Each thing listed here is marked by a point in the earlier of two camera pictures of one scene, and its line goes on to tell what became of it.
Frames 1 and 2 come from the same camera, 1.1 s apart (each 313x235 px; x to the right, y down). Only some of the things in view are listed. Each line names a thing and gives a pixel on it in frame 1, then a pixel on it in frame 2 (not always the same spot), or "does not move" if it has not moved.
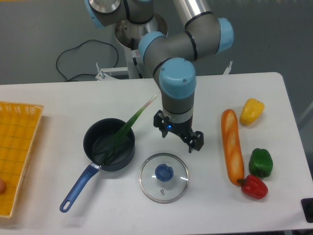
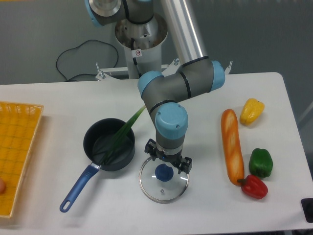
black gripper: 184,129 to 185,165
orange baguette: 233,150 does not move
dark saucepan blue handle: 109,143 does not move
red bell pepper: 254,186 does not move
